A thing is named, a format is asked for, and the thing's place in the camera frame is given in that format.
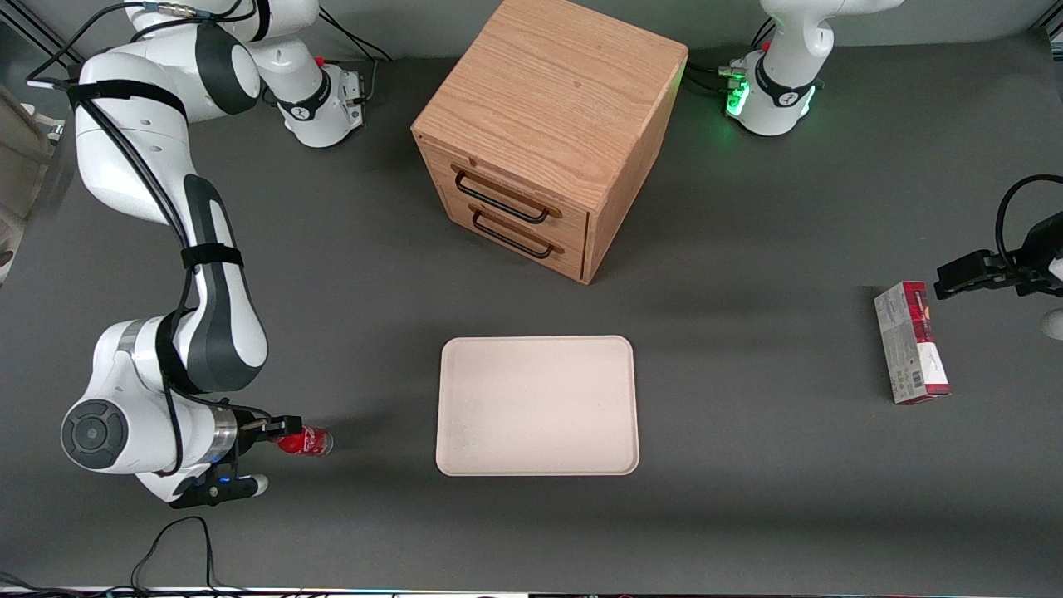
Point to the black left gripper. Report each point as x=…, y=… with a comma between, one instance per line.
x=1037, y=252

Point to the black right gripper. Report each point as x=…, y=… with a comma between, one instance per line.
x=249, y=429

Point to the red soda can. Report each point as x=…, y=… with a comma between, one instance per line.
x=309, y=442

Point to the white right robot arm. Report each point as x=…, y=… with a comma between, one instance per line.
x=124, y=149

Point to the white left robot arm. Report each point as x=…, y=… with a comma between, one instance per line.
x=781, y=50

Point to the cream rectangular tray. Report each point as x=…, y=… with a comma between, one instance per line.
x=540, y=407

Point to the red plaid carton box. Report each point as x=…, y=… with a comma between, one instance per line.
x=909, y=340

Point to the wooden drawer front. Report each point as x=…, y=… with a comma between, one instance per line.
x=573, y=224
x=573, y=259

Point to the beige padded chair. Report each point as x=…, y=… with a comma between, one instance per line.
x=17, y=158

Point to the wooden drawer cabinet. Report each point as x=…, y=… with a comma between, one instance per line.
x=548, y=91

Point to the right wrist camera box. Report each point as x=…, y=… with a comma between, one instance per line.
x=208, y=492

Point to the black frame strut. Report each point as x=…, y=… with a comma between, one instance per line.
x=1050, y=37
x=25, y=25

